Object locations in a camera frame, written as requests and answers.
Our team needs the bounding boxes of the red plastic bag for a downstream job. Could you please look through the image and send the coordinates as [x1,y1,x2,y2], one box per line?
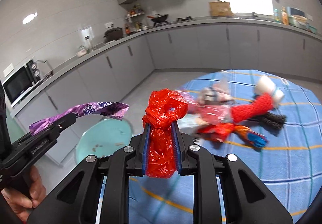
[142,88,188,178]

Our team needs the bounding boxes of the purple foil wrapper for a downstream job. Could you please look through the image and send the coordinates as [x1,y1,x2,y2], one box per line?
[29,101,129,135]

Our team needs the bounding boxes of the pink transparent plastic bag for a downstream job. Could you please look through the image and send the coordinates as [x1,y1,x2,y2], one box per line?
[178,70,233,133]

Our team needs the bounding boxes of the red mesh net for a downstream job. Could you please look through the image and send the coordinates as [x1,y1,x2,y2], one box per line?
[230,93,273,123]

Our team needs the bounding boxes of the black mesh net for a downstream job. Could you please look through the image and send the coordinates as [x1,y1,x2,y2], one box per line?
[251,112,287,130]

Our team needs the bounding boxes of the white paper cup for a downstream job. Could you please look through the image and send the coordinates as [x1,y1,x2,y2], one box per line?
[254,75,284,108]

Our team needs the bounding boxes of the grey kitchen cabinets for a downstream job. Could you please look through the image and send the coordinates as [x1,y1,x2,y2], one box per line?
[10,16,322,164]

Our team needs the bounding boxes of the left hand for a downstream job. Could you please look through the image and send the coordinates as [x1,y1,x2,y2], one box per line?
[1,166,46,223]

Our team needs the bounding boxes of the teal enamel basin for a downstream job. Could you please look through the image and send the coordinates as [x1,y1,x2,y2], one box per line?
[75,119,133,164]

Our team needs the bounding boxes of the red orange snack wrapper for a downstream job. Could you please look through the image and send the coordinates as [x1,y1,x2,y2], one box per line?
[196,123,268,149]

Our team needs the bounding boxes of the white microwave oven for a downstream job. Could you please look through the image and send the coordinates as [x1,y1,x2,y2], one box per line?
[2,59,41,108]

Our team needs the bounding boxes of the white ceramic pot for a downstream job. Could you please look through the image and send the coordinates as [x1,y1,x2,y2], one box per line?
[77,45,88,58]

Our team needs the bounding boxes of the black rice cooker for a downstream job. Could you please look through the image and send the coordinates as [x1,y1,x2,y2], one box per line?
[104,27,123,43]

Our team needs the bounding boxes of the spice rack with bottles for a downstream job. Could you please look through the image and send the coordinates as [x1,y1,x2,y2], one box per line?
[124,4,148,36]

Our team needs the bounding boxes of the black wok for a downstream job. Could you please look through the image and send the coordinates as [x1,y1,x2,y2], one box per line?
[147,14,168,27]

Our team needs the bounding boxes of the gas stove burner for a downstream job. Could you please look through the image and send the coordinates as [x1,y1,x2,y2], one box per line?
[176,16,193,23]

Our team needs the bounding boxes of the blue checked tablecloth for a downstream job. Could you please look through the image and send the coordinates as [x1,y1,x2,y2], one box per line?
[124,72,321,223]

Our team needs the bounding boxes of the cardboard box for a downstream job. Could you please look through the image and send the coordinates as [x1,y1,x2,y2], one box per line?
[209,2,232,17]

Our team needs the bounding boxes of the green detergent bottle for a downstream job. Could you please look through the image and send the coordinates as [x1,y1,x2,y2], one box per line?
[273,8,280,23]

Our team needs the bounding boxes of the orange detergent bottle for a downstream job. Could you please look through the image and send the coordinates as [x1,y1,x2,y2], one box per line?
[281,6,289,25]

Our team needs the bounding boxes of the stacked plastic basins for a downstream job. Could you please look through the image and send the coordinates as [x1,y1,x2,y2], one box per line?
[287,6,317,34]

